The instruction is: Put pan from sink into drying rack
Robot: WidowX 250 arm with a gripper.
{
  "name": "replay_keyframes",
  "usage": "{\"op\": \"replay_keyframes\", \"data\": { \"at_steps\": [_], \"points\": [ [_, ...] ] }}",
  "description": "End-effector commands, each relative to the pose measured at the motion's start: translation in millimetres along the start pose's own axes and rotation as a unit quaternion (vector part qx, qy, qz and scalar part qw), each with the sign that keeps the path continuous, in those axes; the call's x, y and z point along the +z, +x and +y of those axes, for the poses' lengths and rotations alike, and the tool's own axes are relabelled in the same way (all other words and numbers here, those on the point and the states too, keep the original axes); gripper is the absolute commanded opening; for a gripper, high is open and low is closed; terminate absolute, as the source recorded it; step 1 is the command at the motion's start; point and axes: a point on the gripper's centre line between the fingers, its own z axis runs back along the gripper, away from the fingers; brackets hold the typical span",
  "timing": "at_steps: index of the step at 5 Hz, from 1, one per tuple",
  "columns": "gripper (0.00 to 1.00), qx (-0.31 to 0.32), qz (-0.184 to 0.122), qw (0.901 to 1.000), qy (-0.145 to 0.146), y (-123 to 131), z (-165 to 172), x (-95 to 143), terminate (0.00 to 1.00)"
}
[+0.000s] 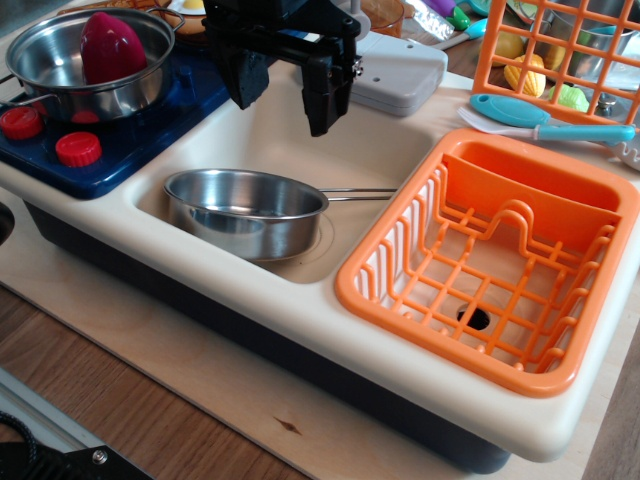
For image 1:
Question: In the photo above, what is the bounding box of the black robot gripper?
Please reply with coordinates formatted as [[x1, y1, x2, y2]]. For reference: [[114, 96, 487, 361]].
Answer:
[[203, 1, 361, 137]]

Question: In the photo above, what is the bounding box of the cream toy sink unit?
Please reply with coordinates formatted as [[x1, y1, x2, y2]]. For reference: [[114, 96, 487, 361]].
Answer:
[[1, 62, 639, 473]]

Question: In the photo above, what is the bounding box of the orange plastic drying rack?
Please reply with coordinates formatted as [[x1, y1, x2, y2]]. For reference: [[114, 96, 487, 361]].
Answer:
[[335, 128, 639, 398]]

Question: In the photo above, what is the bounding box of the blue toy stove top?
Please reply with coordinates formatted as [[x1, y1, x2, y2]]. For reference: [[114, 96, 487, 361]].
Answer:
[[1, 45, 229, 200]]

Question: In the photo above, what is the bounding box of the amber plastic bowl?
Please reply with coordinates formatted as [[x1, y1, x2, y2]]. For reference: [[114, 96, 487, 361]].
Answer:
[[361, 0, 405, 38]]

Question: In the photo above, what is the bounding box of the magenta toy vegetable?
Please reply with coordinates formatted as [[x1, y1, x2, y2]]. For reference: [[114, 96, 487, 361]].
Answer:
[[80, 12, 147, 85]]

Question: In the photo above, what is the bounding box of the purple toy eggplant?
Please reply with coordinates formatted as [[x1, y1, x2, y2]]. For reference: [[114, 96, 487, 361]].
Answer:
[[424, 0, 471, 31]]

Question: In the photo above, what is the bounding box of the red stove knob right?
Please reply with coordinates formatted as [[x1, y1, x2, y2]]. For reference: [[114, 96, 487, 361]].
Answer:
[[55, 131, 102, 168]]

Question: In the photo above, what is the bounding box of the red stove knob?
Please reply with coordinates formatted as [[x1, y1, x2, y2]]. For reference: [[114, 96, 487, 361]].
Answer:
[[1, 106, 44, 140], [55, 131, 102, 168]]

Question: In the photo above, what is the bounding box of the teal plastic spatula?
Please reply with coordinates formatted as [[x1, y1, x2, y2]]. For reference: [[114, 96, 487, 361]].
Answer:
[[470, 94, 551, 128]]

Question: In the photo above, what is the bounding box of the yellow toy lemon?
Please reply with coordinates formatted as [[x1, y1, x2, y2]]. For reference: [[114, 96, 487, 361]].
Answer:
[[494, 31, 524, 60]]

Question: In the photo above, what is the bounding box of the steel pot on stove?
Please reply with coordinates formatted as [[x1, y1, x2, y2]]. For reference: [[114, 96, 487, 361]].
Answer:
[[5, 7, 175, 124]]

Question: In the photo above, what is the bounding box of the yellow toy corn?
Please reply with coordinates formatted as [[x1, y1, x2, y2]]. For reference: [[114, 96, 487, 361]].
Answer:
[[503, 54, 547, 98]]

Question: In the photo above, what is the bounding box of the red stove knob left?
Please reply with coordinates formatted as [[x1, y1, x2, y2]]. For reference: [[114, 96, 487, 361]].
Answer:
[[1, 106, 44, 140]]

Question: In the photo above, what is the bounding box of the green toy vegetable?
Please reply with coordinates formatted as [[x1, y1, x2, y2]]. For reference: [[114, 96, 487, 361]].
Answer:
[[547, 84, 590, 113]]

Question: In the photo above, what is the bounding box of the orange plastic grid basket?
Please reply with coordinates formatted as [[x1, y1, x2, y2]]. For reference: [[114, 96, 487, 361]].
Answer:
[[472, 1, 639, 126]]

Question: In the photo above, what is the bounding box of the small steel pan with handle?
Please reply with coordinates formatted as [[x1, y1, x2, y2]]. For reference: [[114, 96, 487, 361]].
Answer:
[[163, 168, 396, 261]]

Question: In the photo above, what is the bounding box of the teal handled white fork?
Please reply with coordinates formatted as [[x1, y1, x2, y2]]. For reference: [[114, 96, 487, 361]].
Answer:
[[457, 107, 636, 144]]

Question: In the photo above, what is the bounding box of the black bracket with screw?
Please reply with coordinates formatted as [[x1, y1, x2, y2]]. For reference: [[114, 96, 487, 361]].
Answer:
[[1, 412, 151, 480]]

